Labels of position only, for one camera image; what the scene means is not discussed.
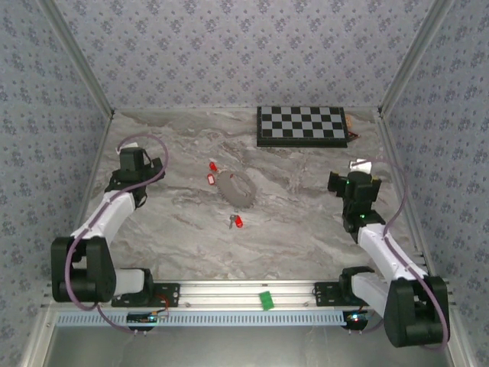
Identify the small wooden piece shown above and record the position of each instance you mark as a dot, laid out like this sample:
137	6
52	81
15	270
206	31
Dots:
349	122

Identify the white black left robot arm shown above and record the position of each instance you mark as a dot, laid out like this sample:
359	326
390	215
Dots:
111	210

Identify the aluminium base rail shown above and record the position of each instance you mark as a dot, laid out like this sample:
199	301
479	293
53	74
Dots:
229	294

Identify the red key tag white label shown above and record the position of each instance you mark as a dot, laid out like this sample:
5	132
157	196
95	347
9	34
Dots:
210	179

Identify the green tag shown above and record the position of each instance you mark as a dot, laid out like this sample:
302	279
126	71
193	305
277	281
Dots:
266	301

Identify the steel sheet panel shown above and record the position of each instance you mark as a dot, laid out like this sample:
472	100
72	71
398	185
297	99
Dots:
244	348

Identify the aluminium frame post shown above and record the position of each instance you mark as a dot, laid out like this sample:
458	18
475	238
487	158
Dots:
414	57
78	57

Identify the black white chessboard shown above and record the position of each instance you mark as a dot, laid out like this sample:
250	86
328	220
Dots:
302	126

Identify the aluminium side rail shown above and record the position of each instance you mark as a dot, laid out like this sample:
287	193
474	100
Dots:
397	153

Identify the small circuit board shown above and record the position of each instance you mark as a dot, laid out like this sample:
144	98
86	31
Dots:
355	317
147	317

